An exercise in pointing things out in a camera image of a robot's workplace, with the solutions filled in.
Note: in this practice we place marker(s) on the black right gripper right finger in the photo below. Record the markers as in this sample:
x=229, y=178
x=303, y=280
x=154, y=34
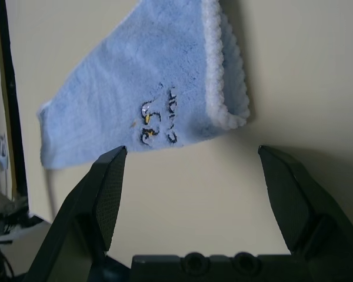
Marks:
x=306, y=205

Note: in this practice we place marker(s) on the light blue terry towel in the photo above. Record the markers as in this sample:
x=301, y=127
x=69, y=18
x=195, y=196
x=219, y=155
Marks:
x=129, y=88

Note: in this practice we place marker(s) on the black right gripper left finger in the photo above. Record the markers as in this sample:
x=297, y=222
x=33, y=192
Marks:
x=85, y=211

